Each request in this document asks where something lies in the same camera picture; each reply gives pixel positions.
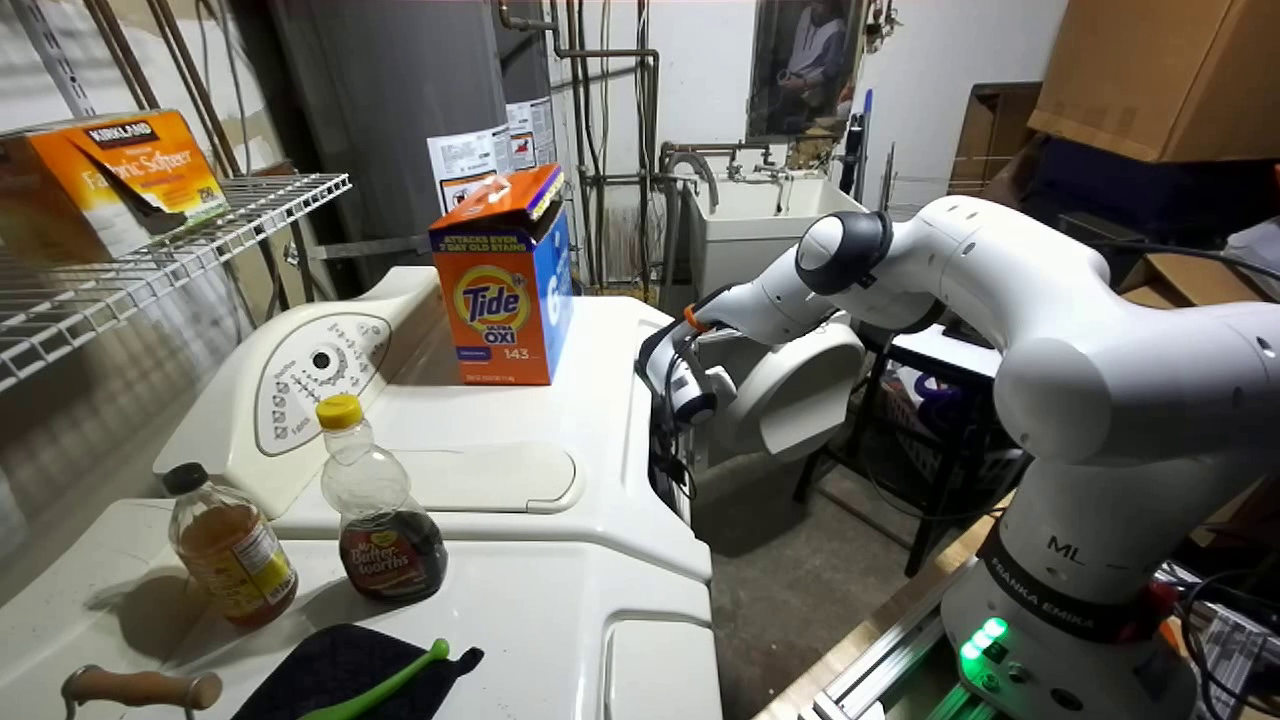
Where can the aluminium frame rail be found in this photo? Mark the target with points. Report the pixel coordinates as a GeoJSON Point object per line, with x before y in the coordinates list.
{"type": "Point", "coordinates": [883, 664]}

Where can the dark wall poster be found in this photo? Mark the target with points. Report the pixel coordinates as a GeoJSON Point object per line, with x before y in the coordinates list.
{"type": "Point", "coordinates": [800, 62]}

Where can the orange blue Tide detergent box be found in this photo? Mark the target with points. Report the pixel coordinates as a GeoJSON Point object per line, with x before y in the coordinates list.
{"type": "Point", "coordinates": [501, 303]}

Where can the grey metal pipe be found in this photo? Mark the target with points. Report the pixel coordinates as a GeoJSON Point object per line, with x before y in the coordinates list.
{"type": "Point", "coordinates": [650, 163]}

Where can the white washing machine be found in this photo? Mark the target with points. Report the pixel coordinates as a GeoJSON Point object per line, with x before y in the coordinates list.
{"type": "Point", "coordinates": [532, 403]}

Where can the green brush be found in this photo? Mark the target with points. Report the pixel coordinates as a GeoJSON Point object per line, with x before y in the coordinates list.
{"type": "Point", "coordinates": [401, 678]}

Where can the orange fabric softener box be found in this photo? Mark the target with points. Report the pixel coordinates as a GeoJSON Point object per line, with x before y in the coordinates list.
{"type": "Point", "coordinates": [134, 165]}

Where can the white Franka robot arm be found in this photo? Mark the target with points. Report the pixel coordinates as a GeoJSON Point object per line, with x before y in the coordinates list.
{"type": "Point", "coordinates": [1132, 403]}

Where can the white dryer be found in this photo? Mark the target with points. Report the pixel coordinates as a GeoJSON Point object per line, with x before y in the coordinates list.
{"type": "Point", "coordinates": [532, 627]}

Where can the black stand white top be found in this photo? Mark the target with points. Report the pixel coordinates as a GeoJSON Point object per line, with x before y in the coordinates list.
{"type": "Point", "coordinates": [952, 355]}

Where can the yellow cap syrup bottle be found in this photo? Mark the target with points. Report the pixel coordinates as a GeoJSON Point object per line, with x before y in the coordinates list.
{"type": "Point", "coordinates": [387, 555]}

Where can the white washing machine door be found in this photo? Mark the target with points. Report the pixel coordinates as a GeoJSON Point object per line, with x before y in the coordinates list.
{"type": "Point", "coordinates": [800, 403]}

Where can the white utility sink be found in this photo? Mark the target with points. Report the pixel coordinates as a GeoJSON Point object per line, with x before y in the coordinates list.
{"type": "Point", "coordinates": [733, 241]}

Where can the green robot base light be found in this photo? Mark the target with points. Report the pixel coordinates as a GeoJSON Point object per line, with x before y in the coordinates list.
{"type": "Point", "coordinates": [986, 657]}

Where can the small open cardboard box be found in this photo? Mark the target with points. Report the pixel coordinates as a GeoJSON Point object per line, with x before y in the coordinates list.
{"type": "Point", "coordinates": [1002, 120]}

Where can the dark blue bin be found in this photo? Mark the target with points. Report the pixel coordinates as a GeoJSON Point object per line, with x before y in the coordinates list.
{"type": "Point", "coordinates": [1146, 185]}

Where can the black cap vinegar bottle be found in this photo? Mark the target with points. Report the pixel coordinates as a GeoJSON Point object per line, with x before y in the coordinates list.
{"type": "Point", "coordinates": [234, 555]}

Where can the flat brown cardboard box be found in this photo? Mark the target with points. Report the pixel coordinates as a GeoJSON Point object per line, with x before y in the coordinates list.
{"type": "Point", "coordinates": [1187, 277]}

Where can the large cardboard box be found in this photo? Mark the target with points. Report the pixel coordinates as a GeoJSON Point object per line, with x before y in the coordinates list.
{"type": "Point", "coordinates": [1160, 72]}

